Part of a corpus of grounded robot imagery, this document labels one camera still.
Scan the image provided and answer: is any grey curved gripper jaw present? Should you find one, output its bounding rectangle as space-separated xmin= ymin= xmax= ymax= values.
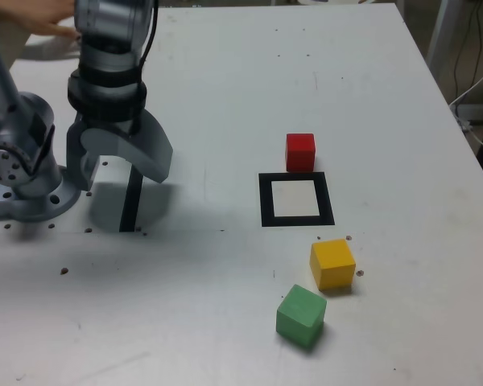
xmin=66 ymin=114 xmax=106 ymax=192
xmin=79 ymin=111 xmax=175 ymax=185

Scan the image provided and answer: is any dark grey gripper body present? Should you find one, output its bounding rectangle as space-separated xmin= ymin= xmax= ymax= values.
xmin=80 ymin=115 xmax=144 ymax=137

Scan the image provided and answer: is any red cube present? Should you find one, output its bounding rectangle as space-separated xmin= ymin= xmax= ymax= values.
xmin=285 ymin=133 xmax=316 ymax=173

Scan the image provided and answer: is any yellow cube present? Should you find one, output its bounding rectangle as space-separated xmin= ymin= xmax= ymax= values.
xmin=309 ymin=238 xmax=357 ymax=291

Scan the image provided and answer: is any green cube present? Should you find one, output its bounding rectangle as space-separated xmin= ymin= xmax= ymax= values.
xmin=275 ymin=284 xmax=328 ymax=350

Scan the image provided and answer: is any black tape square outline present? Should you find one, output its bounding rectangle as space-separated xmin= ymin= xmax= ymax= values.
xmin=258 ymin=171 xmax=336 ymax=228

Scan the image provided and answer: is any person's hand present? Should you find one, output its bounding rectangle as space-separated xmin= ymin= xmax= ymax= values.
xmin=0 ymin=0 xmax=78 ymax=40

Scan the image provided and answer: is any black tape strip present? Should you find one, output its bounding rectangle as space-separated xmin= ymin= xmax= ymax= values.
xmin=119 ymin=162 xmax=144 ymax=233

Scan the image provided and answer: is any white metal post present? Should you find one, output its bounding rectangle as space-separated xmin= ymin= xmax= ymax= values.
xmin=425 ymin=0 xmax=470 ymax=81

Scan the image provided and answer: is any thin white cable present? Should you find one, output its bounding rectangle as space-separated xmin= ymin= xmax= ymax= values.
xmin=448 ymin=58 xmax=483 ymax=150

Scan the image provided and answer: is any thin black cable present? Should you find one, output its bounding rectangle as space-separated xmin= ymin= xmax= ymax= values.
xmin=452 ymin=0 xmax=483 ymax=106

